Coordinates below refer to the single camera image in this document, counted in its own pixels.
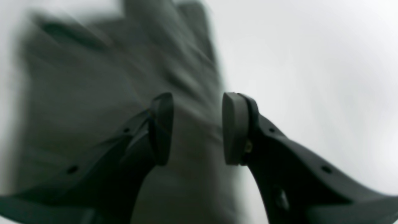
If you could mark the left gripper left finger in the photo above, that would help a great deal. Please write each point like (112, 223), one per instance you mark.
(102, 185)

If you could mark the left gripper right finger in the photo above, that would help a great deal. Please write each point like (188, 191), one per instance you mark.
(296, 185)

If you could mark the dark grey t-shirt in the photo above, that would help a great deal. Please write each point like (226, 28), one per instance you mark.
(84, 80)

